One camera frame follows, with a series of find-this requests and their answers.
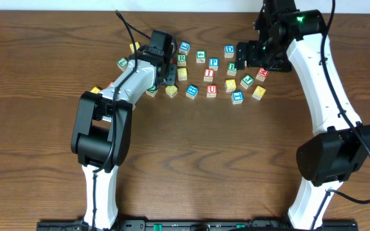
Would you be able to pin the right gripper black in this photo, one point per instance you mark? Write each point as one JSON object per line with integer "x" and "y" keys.
{"x": 241, "y": 54}

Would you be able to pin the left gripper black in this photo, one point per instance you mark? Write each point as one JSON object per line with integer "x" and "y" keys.
{"x": 171, "y": 74}

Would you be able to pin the green R block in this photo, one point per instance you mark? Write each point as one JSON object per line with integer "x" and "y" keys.
{"x": 181, "y": 60}

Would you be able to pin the red U block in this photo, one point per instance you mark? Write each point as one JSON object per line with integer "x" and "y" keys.
{"x": 211, "y": 91}

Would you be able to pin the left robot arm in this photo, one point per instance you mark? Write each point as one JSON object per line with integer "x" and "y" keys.
{"x": 102, "y": 131}

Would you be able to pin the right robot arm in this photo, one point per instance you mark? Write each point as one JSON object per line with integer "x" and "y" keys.
{"x": 294, "y": 40}

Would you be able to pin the yellow centre block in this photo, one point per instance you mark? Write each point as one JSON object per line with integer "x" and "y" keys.
{"x": 182, "y": 74}

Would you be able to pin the yellow tilted O block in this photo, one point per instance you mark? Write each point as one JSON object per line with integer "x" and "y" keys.
{"x": 171, "y": 91}

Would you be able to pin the red M block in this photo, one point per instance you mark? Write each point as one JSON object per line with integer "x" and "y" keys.
{"x": 262, "y": 74}

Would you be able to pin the green Z block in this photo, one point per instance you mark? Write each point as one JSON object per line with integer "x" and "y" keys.
{"x": 152, "y": 91}

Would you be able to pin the blue H block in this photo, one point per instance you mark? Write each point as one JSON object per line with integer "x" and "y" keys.
{"x": 191, "y": 91}

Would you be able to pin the blue tilted L block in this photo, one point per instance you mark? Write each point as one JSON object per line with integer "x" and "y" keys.
{"x": 184, "y": 48}

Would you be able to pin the green J block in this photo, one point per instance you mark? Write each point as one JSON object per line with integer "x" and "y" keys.
{"x": 247, "y": 81}

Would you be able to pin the yellow block top left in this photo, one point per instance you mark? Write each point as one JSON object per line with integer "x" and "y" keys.
{"x": 134, "y": 47}

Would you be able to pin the yellow X block right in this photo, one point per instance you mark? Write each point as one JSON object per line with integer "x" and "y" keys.
{"x": 258, "y": 92}

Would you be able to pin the green 4 block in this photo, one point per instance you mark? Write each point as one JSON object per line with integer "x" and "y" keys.
{"x": 200, "y": 56}

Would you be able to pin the blue D block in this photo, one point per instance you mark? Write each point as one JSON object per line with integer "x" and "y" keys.
{"x": 229, "y": 51}

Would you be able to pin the green B block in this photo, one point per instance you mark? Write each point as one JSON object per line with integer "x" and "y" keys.
{"x": 231, "y": 70}

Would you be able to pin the red I block right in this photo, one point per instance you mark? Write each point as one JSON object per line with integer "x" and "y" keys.
{"x": 209, "y": 75}

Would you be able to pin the green L block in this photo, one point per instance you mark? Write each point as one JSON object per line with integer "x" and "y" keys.
{"x": 122, "y": 63}

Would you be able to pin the blue P block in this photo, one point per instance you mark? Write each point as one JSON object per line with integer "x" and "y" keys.
{"x": 214, "y": 63}

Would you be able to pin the yellow block near J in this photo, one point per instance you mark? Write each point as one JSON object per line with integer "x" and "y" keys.
{"x": 230, "y": 85}

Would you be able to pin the blue T block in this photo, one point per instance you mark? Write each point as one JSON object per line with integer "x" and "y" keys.
{"x": 237, "y": 97}

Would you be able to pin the yellow K block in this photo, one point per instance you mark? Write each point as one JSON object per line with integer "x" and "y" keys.
{"x": 95, "y": 90}

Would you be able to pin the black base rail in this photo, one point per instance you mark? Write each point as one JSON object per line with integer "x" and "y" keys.
{"x": 141, "y": 225}

